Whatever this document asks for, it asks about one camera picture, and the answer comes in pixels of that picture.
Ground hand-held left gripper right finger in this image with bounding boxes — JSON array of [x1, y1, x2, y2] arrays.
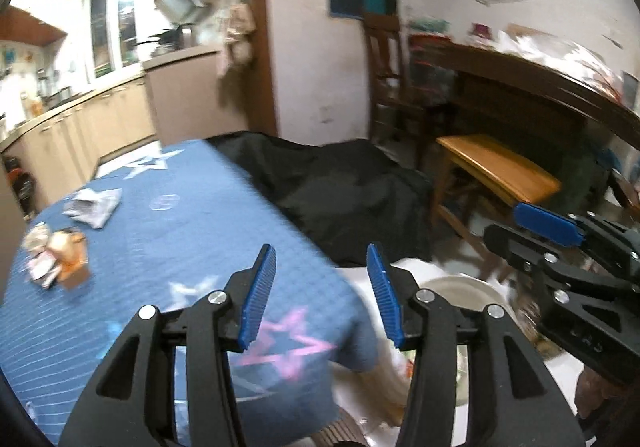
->
[[367, 243, 586, 447]]

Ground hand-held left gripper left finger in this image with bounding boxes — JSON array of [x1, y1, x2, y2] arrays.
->
[[59, 243, 277, 447]]

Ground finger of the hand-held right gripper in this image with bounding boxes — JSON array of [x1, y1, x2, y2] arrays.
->
[[515, 203, 640, 275], [484, 223, 588, 280]]

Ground white plastic bucket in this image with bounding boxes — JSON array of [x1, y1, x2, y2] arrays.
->
[[360, 274, 517, 434]]

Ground person's right hand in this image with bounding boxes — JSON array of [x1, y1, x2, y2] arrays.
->
[[575, 369, 640, 428]]

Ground dark green bag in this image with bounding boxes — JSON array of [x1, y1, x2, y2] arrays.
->
[[562, 142, 618, 220]]

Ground light wooden stool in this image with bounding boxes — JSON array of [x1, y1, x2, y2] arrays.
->
[[431, 133, 563, 280]]

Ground dark wooden chair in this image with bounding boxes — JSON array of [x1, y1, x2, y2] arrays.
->
[[605, 166, 640, 214], [362, 12, 436, 168]]

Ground blue star-print tablecloth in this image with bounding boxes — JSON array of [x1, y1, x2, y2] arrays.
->
[[0, 139, 381, 443]]

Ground black cloth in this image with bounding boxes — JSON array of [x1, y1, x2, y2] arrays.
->
[[206, 129, 435, 265]]

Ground dark carved wooden table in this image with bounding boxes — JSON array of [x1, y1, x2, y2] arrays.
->
[[407, 34, 640, 152]]

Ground white plastic bag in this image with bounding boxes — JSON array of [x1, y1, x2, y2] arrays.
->
[[495, 24, 626, 88]]

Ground small brown cardboard box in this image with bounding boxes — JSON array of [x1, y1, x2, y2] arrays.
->
[[56, 234, 92, 291]]

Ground pink white wrapper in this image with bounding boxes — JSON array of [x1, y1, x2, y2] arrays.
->
[[24, 223, 60, 287]]

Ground kitchen counter end unit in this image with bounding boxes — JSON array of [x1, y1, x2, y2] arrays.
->
[[142, 47, 236, 142]]

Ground row of lower kitchen cabinets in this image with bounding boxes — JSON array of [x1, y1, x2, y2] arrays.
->
[[0, 77, 157, 180]]

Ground hanging cloth bags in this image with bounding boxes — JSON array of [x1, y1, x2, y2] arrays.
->
[[216, 2, 258, 78]]

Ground black red bag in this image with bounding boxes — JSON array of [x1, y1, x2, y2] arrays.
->
[[2, 154, 37, 215]]

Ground kitchen window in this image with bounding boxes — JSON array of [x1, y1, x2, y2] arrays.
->
[[87, 0, 141, 78]]

